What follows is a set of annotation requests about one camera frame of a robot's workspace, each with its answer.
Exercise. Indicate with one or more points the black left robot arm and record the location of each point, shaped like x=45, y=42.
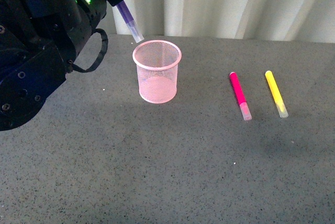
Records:
x=40, y=41

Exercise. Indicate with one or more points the purple highlighter pen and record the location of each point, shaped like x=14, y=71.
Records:
x=130, y=21

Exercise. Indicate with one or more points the yellow highlighter pen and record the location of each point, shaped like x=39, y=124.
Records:
x=280, y=105

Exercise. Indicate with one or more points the pink mesh pen cup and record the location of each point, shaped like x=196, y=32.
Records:
x=157, y=68

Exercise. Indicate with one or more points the pink highlighter pen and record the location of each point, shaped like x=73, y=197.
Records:
x=240, y=96

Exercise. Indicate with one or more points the white pleated curtain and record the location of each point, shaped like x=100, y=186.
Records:
x=283, y=20

